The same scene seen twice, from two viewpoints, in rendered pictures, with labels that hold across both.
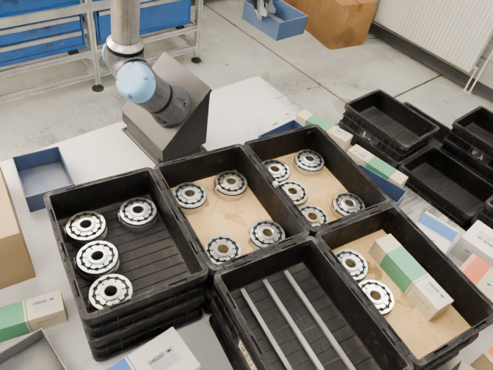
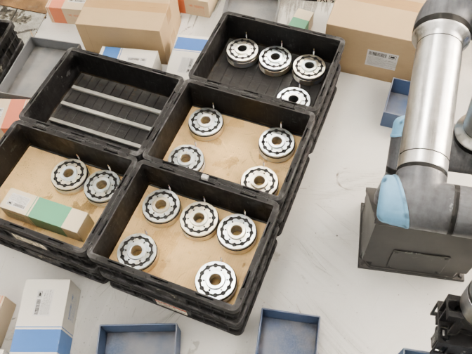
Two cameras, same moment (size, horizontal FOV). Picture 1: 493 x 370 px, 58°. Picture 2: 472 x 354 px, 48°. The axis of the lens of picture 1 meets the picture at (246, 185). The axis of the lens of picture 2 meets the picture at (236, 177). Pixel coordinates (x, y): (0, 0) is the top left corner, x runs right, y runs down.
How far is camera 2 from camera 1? 1.66 m
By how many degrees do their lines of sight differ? 74
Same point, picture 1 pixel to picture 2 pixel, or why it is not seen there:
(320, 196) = (174, 252)
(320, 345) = (94, 125)
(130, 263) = (258, 79)
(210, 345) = not seen: hidden behind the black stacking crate
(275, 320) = (134, 117)
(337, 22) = not seen: outside the picture
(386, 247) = (74, 214)
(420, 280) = (33, 203)
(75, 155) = not seen: hidden behind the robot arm
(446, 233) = (23, 339)
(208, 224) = (241, 142)
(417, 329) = (27, 185)
